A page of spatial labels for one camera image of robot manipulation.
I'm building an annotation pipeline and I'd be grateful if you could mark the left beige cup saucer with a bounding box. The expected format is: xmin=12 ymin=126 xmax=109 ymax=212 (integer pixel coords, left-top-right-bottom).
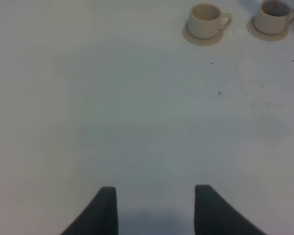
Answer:
xmin=182 ymin=23 xmax=224 ymax=46

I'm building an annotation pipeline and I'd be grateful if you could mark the right beige cup saucer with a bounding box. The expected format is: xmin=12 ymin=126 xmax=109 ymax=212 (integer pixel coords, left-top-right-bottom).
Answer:
xmin=246 ymin=17 xmax=289 ymax=42

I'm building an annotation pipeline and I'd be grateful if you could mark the beige teacup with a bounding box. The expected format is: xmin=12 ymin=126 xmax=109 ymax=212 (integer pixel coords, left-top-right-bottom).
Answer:
xmin=187 ymin=3 xmax=233 ymax=40
xmin=254 ymin=0 xmax=294 ymax=35

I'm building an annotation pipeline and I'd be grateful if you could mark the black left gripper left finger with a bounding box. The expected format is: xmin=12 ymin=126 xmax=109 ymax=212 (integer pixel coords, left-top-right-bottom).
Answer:
xmin=62 ymin=187 xmax=119 ymax=235

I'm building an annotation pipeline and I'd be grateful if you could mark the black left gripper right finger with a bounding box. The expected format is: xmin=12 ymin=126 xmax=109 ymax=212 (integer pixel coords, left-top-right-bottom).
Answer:
xmin=195 ymin=185 xmax=264 ymax=235

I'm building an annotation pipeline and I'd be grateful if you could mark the left beige teacup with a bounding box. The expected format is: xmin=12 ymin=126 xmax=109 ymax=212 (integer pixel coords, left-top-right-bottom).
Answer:
xmin=187 ymin=3 xmax=233 ymax=40

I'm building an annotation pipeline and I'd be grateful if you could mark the beige cup saucer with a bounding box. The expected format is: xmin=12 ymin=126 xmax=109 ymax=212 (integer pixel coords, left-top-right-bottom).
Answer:
xmin=182 ymin=23 xmax=224 ymax=46
xmin=246 ymin=17 xmax=289 ymax=42

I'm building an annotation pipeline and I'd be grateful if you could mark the right beige teacup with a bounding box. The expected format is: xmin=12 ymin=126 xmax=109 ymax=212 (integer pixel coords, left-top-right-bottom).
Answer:
xmin=254 ymin=0 xmax=294 ymax=35

